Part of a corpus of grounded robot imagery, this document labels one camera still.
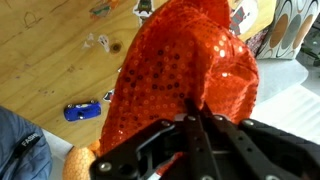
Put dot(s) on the blue toy car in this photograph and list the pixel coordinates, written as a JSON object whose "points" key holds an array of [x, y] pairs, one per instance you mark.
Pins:
{"points": [[82, 111]]}

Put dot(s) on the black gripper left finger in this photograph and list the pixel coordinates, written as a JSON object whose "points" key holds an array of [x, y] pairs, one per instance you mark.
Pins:
{"points": [[150, 156]]}

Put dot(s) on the wooden coffee table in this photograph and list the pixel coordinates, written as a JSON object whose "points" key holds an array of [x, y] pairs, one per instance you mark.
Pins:
{"points": [[50, 66]]}

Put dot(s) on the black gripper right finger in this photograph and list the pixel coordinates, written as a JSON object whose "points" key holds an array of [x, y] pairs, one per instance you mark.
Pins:
{"points": [[266, 150]]}

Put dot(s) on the red sequin hat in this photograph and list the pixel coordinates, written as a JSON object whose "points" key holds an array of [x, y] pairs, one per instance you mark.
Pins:
{"points": [[180, 60]]}

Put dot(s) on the blue-grey quilted jacket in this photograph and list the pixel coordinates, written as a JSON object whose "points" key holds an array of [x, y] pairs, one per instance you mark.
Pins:
{"points": [[20, 150]]}

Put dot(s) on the orange octopus plush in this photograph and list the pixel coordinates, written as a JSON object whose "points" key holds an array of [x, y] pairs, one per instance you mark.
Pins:
{"points": [[78, 163]]}

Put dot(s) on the snowman sticker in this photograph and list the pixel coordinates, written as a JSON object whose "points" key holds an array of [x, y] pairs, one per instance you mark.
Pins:
{"points": [[241, 16]]}

